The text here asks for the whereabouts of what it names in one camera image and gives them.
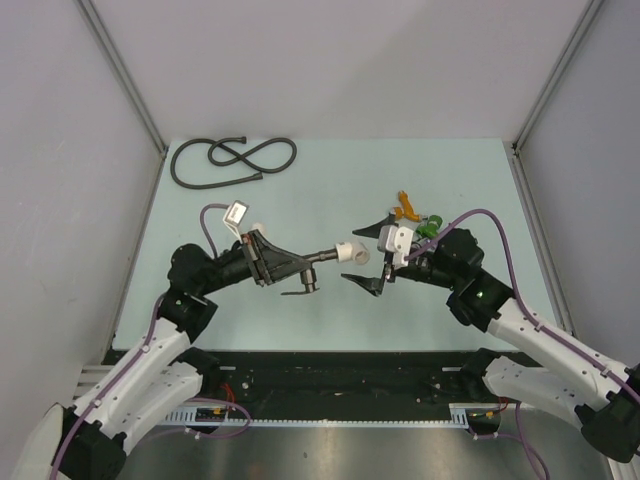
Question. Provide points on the green faucet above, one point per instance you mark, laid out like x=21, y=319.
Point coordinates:
x=429, y=227

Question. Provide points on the white plastic pipe coupling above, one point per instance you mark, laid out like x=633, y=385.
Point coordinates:
x=259, y=227

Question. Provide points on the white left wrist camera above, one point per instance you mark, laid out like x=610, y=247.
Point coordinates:
x=234, y=216

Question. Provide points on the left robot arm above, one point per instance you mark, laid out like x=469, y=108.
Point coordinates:
x=164, y=368

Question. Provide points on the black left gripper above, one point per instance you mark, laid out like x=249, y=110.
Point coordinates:
x=252, y=243

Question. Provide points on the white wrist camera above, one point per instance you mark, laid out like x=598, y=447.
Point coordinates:
x=395, y=243
x=234, y=216

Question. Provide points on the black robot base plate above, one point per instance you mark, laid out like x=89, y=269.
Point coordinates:
x=346, y=386

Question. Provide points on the aluminium frame post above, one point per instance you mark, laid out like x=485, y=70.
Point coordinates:
x=588, y=17
x=114, y=59

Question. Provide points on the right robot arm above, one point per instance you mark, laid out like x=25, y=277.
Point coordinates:
x=571, y=381

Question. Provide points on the brushed steel water faucet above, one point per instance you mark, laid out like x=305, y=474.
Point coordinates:
x=308, y=277

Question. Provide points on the orange faucet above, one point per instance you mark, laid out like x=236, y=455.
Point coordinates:
x=405, y=209

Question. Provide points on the right aluminium frame post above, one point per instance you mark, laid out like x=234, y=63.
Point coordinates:
x=588, y=17

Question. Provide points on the left aluminium frame post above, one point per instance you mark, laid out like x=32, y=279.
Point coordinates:
x=114, y=59

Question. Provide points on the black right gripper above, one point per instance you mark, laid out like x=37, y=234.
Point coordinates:
x=374, y=285

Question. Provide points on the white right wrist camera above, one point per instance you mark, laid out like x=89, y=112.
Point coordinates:
x=395, y=243

